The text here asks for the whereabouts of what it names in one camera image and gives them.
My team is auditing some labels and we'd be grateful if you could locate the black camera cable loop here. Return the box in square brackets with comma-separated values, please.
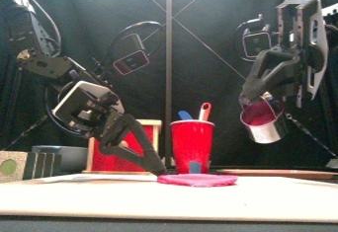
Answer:
[101, 20, 165, 66]
[232, 14, 271, 62]

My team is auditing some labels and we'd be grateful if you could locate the speckled block with green circle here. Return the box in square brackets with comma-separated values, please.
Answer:
[0, 149, 63, 184]

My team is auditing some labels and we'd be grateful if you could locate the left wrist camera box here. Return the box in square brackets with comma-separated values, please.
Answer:
[111, 33, 152, 77]

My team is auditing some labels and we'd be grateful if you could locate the blue tape piece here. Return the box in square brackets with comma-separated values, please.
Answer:
[188, 160, 203, 175]

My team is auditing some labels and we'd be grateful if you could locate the white cutting board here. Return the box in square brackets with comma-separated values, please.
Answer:
[0, 172, 338, 224]

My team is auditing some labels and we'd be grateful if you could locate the round metal dough cutter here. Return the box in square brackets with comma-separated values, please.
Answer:
[239, 92, 290, 145]

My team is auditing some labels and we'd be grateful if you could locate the red and white tool handle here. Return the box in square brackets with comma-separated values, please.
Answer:
[196, 102, 212, 122]

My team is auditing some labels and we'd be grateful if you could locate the vertical metal frame pole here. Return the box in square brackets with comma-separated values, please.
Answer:
[164, 0, 173, 169]

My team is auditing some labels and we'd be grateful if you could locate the red plastic cup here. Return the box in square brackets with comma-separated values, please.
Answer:
[168, 118, 216, 176]

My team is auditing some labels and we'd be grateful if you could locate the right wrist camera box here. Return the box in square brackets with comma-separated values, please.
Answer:
[240, 30, 274, 59]

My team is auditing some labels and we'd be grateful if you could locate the blue tool handle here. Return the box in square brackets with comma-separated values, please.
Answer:
[176, 110, 195, 122]

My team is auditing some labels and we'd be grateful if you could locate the flat wooden tray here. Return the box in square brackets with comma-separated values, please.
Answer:
[214, 168, 338, 181]

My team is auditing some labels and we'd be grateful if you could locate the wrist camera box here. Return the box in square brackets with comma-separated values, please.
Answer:
[111, 33, 152, 77]
[240, 30, 274, 59]

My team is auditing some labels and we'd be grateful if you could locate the diagonal black brace cord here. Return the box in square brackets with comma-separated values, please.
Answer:
[283, 112, 338, 160]

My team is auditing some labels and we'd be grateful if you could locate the wooden drawer box red front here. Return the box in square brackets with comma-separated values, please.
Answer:
[84, 118, 164, 175]

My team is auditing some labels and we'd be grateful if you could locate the grey bowl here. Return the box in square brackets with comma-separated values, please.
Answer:
[31, 144, 89, 175]

